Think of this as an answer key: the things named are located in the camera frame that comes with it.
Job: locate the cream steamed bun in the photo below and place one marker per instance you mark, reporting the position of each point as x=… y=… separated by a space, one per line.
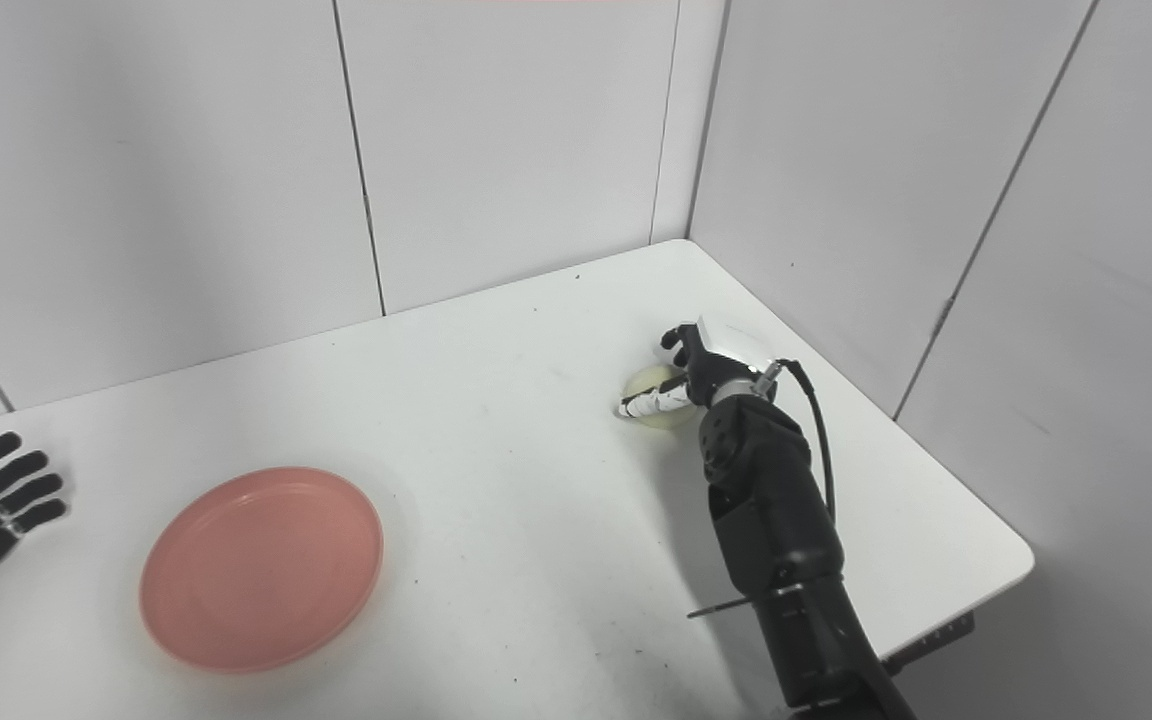
x=648 y=380

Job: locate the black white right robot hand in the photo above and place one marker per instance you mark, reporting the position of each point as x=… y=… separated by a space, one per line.
x=711 y=365

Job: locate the pink round plate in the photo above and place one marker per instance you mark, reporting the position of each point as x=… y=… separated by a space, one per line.
x=261 y=570

